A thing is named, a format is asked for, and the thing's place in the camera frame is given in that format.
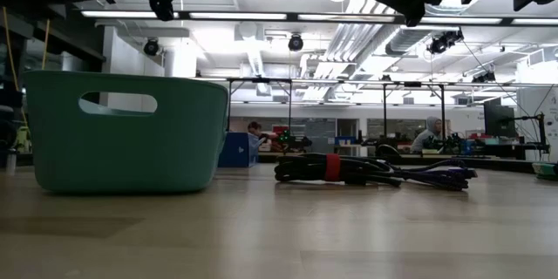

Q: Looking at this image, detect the teal plastic bin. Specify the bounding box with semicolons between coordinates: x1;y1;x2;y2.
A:
24;69;230;195

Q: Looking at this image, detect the black cable with red strap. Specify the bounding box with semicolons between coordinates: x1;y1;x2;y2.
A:
273;152;403;187

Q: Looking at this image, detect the black ceiling spot lamp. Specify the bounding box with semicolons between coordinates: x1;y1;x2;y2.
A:
287;33;305;52
426;29;466;56
142;37;160;57

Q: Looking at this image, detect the black beam with light strips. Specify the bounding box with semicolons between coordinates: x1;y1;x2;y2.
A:
80;10;558;27

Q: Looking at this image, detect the black background rig stand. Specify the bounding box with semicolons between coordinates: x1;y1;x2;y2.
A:
382;80;446;140
225;77;294;133

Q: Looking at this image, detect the person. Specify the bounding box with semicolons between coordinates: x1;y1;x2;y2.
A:
246;120;280;141
411;115;444;154

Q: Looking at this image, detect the black computer monitor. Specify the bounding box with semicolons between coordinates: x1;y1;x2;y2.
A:
483;97;519;139

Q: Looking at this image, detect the blue game controller box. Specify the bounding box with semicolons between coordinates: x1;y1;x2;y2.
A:
217;132;262;169

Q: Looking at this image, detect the yellow-green object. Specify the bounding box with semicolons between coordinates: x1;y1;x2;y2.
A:
15;125;32;153

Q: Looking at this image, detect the clear bottle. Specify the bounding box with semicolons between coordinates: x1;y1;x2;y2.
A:
4;147;18;175

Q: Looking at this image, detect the black metal table frame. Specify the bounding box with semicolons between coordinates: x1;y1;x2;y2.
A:
0;142;558;175

